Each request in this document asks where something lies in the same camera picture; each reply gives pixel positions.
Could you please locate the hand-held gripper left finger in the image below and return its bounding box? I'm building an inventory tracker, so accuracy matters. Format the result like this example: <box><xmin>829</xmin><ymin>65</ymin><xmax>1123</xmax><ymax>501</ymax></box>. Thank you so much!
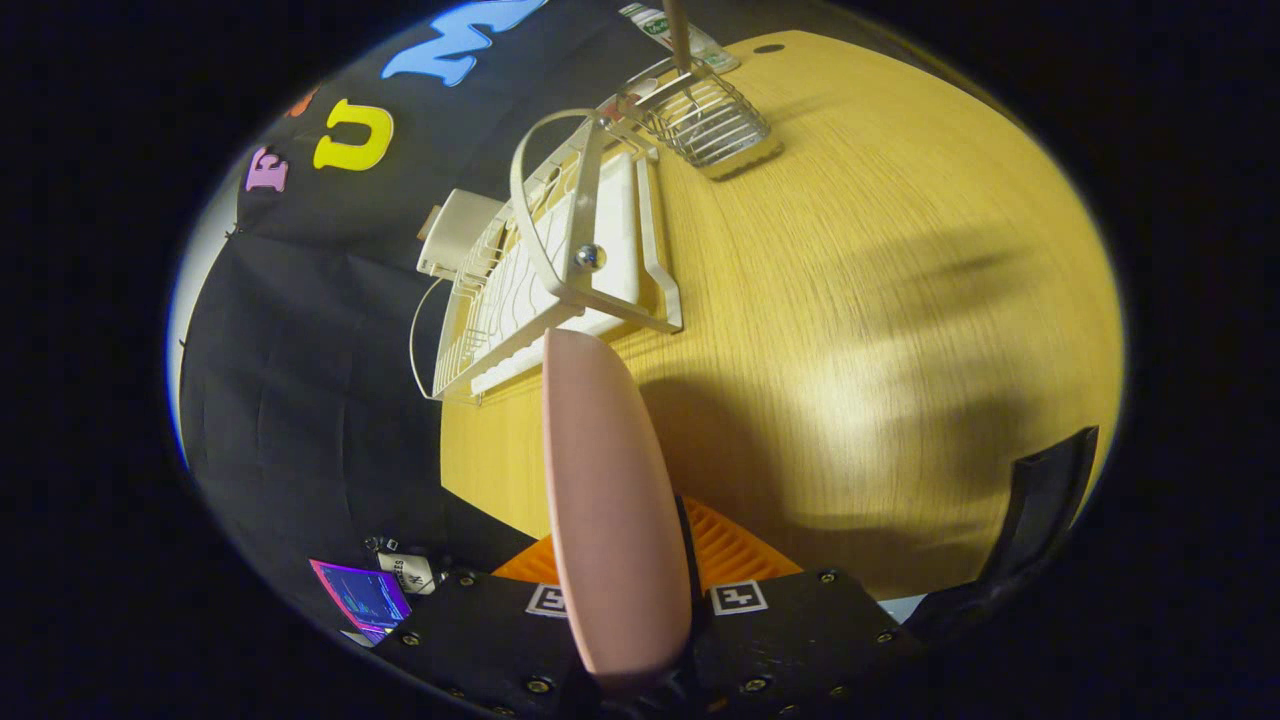
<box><xmin>375</xmin><ymin>535</ymin><xmax>603</xmax><ymax>720</ymax></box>

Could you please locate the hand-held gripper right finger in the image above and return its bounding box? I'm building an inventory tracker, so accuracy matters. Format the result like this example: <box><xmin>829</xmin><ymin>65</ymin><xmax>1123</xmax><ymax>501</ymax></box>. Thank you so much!
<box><xmin>675</xmin><ymin>495</ymin><xmax>926</xmax><ymax>720</ymax></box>

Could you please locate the pink plate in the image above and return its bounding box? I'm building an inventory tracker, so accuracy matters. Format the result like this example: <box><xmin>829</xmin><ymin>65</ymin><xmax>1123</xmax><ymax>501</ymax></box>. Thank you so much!
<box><xmin>541</xmin><ymin>328</ymin><xmax>694</xmax><ymax>691</ymax></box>

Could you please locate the white wire dish rack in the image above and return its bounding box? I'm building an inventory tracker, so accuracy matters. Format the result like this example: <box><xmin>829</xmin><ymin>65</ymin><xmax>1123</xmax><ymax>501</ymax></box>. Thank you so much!
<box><xmin>408</xmin><ymin>108</ymin><xmax>685</xmax><ymax>406</ymax></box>

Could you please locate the metal wire basket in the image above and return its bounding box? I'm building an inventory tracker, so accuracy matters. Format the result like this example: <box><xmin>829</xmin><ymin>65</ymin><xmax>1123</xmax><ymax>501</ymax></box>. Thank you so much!
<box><xmin>615</xmin><ymin>57</ymin><xmax>773</xmax><ymax>169</ymax></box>

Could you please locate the spoon with brown handle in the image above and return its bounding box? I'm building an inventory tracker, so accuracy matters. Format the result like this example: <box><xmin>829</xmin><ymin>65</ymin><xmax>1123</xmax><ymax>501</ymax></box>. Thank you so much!
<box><xmin>662</xmin><ymin>0</ymin><xmax>693</xmax><ymax>76</ymax></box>

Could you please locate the white cup with lettering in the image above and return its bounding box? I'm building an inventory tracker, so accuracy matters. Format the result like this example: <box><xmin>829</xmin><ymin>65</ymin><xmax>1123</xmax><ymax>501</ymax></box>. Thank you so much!
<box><xmin>378</xmin><ymin>552</ymin><xmax>438</xmax><ymax>596</ymax></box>

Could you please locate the computer monitor screen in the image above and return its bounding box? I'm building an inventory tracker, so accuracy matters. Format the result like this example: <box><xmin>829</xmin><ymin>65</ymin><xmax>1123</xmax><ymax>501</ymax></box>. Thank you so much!
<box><xmin>309</xmin><ymin>559</ymin><xmax>413</xmax><ymax>646</ymax></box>

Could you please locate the black backdrop cloth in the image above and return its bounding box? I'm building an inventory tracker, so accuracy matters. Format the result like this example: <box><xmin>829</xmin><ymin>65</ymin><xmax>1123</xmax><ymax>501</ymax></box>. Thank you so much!
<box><xmin>178</xmin><ymin>0</ymin><xmax>641</xmax><ymax>601</ymax></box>

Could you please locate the white toaster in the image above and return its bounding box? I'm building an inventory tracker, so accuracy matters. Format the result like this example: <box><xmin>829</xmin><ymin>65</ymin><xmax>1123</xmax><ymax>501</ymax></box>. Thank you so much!
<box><xmin>417</xmin><ymin>188</ymin><xmax>506</xmax><ymax>281</ymax></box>

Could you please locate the green white drink bottle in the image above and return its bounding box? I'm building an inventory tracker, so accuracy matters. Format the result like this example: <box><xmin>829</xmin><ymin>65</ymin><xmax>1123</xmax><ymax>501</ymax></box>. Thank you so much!
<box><xmin>618</xmin><ymin>3</ymin><xmax>741</xmax><ymax>74</ymax></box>

